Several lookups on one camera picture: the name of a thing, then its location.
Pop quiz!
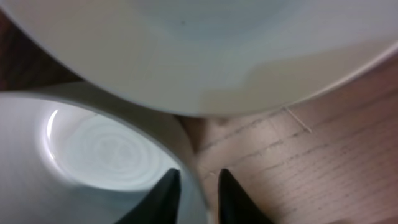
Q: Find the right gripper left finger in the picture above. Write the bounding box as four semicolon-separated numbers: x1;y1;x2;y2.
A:
116;168;181;224

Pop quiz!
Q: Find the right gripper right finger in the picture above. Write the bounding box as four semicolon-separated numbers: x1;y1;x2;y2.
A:
218;169;274;224

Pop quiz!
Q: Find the light grey small bowl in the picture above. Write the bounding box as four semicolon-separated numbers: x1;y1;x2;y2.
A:
1;82;214;224

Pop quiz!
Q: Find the white small bowl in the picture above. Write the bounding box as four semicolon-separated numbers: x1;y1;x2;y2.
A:
1;0;397;116

